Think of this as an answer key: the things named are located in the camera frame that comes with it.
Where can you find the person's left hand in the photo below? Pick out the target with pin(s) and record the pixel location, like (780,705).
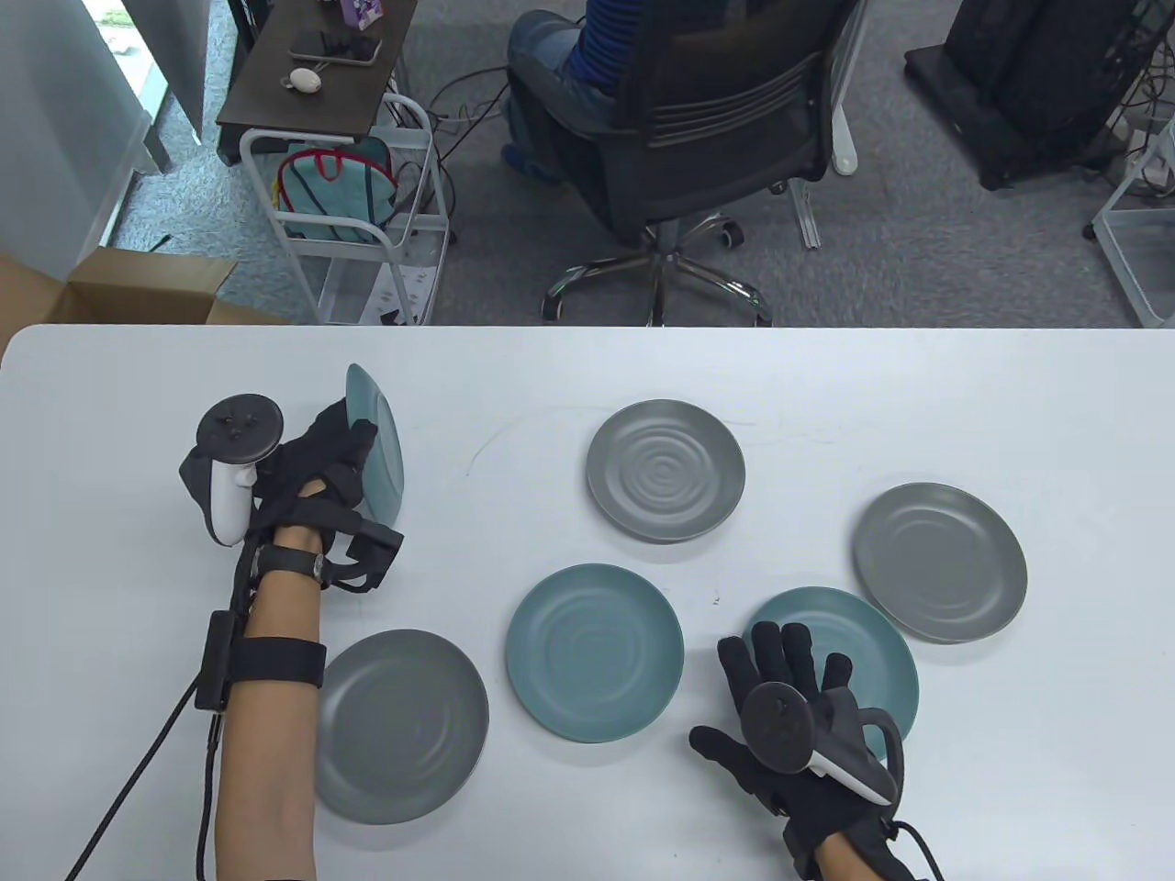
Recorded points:
(303,459)

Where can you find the person's right hand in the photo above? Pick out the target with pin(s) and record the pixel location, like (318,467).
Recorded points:
(780,656)

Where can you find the black white controller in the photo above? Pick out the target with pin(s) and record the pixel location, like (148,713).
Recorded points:
(780,730)
(240,427)

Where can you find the teal plate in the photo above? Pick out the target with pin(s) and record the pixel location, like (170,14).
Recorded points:
(386,468)
(881,661)
(595,652)

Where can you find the grey rippled plate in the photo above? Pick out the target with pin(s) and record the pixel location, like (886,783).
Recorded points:
(665,473)

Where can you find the person's right forearm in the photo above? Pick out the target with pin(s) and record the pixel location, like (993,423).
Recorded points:
(835,864)

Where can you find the person's left forearm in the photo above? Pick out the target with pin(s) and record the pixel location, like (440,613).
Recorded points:
(266,780)

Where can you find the black left forearm sensor band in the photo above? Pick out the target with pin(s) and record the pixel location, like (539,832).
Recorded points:
(275,663)

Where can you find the white metal cart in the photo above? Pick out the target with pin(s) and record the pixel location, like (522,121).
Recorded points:
(353,294)

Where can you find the cardboard box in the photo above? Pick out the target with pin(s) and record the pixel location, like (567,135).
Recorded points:
(138,284)

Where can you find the teal bag with red trim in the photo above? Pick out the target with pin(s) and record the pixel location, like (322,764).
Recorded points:
(335,197)

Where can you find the dark wooden side table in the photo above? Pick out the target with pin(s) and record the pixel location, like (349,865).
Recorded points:
(275,101)

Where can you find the small white round gadget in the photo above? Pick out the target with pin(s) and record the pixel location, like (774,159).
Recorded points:
(303,81)

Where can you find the black smartphone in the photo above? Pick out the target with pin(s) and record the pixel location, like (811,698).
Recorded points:
(335,48)

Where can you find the grey partition panel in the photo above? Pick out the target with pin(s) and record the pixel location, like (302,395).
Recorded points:
(174,55)

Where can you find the purple box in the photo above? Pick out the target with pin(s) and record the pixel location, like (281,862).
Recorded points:
(363,11)

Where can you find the white desk leg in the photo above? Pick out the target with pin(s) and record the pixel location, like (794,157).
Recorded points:
(844,138)

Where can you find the black office chair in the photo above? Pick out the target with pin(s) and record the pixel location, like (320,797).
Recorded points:
(716,110)

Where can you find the black equipment rack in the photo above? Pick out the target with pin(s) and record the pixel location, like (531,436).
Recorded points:
(1028,73)

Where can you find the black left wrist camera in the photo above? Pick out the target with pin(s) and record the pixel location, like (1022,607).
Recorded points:
(376,551)

